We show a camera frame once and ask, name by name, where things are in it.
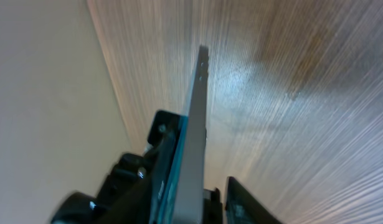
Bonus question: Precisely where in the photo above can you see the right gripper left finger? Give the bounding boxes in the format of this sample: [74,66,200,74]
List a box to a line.
[51,110,187,224]

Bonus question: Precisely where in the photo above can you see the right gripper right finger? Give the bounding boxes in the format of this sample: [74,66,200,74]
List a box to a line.
[225,177,282,224]

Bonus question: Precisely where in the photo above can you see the teal screen smartphone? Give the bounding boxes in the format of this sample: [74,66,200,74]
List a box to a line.
[148,45,209,223]

